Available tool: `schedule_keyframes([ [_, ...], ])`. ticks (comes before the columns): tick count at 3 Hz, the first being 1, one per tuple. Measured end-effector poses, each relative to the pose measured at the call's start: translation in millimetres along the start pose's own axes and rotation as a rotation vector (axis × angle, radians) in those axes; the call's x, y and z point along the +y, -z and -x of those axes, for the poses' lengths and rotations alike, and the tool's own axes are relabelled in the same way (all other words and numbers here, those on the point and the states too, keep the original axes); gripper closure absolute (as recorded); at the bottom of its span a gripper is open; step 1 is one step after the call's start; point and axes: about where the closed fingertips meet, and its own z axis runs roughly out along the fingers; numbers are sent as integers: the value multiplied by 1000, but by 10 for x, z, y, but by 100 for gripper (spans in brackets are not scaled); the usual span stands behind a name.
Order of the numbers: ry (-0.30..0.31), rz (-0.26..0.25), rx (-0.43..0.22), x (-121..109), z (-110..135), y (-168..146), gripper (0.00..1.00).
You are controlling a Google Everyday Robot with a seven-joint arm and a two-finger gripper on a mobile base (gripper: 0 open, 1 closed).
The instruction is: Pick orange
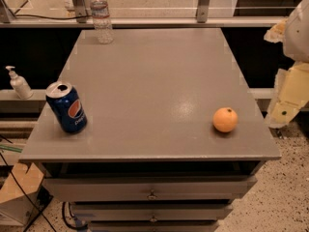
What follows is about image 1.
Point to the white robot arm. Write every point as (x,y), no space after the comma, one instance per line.
(291,86)

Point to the grey drawer cabinet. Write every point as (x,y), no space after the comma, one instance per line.
(149,98)

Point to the orange fruit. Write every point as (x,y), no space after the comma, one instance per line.
(225,119)

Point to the top grey drawer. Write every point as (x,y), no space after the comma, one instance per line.
(148,189)

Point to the grey drawer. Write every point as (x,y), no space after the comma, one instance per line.
(148,189)
(159,226)
(152,211)

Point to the blue Pepsi can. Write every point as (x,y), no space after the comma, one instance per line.
(65,103)

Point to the middle grey drawer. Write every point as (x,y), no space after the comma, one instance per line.
(152,211)

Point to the clear plastic water bottle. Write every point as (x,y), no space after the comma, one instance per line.
(101,21)

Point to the bottom grey drawer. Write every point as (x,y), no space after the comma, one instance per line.
(159,226)

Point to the white pump soap bottle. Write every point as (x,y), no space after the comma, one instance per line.
(19,84)

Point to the grey low shelf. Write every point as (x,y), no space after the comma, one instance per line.
(10,102)

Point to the cardboard box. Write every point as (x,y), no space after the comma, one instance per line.
(19,193)

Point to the right metal window post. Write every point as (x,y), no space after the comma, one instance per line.
(202,11)

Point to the metal window post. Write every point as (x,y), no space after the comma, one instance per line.
(80,11)
(202,11)

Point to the left metal window post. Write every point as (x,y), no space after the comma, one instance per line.
(80,11)

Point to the grey window ledge rail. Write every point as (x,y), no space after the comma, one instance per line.
(122,22)

